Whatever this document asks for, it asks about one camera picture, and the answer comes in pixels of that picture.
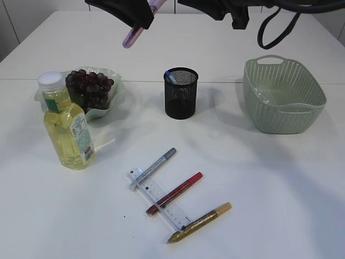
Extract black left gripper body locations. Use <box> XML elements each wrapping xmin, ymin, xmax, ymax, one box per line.
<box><xmin>85</xmin><ymin>0</ymin><xmax>154</xmax><ymax>29</ymax></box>

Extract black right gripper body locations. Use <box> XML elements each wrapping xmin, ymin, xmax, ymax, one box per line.
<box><xmin>177</xmin><ymin>0</ymin><xmax>250</xmax><ymax>29</ymax></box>

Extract pink scissors with purple sheath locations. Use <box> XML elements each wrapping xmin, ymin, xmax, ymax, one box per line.
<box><xmin>122</xmin><ymin>0</ymin><xmax>167</xmax><ymax>49</ymax></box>

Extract blue scissors with sheath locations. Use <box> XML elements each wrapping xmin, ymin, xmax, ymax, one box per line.
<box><xmin>165</xmin><ymin>70</ymin><xmax>177</xmax><ymax>85</ymax></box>

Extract purple grape bunch with leaves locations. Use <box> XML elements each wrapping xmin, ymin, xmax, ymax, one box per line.
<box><xmin>65</xmin><ymin>69</ymin><xmax>115</xmax><ymax>113</ymax></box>

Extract clear plastic sheet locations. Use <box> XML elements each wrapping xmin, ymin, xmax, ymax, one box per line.
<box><xmin>254</xmin><ymin>87</ymin><xmax>272</xmax><ymax>105</ymax></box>

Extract yellow tea bottle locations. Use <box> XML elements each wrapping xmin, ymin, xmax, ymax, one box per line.
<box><xmin>38</xmin><ymin>72</ymin><xmax>95</xmax><ymax>170</ymax></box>

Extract transparent plastic ruler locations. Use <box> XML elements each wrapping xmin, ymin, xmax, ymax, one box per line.
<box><xmin>136</xmin><ymin>176</ymin><xmax>192</xmax><ymax>232</ymax></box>

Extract red glitter pen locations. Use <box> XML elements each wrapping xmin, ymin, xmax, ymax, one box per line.
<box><xmin>146</xmin><ymin>172</ymin><xmax>203</xmax><ymax>216</ymax></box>

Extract gold glitter pen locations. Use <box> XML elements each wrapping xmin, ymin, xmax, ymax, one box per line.
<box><xmin>167</xmin><ymin>202</ymin><xmax>232</xmax><ymax>244</ymax></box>

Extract green wavy glass plate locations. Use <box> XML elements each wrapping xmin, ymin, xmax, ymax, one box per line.
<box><xmin>37</xmin><ymin>67</ymin><xmax>123</xmax><ymax>125</ymax></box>

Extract black mesh pen holder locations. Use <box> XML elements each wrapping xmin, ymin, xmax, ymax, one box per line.
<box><xmin>163</xmin><ymin>67</ymin><xmax>198</xmax><ymax>120</ymax></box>

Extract green woven plastic basket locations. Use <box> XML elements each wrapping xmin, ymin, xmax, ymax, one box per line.
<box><xmin>243</xmin><ymin>55</ymin><xmax>327</xmax><ymax>134</ymax></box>

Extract silver glitter pen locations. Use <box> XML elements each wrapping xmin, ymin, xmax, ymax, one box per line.
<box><xmin>129</xmin><ymin>147</ymin><xmax>176</xmax><ymax>191</ymax></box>

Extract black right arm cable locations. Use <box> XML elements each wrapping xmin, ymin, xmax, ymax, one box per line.
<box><xmin>257</xmin><ymin>0</ymin><xmax>345</xmax><ymax>50</ymax></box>

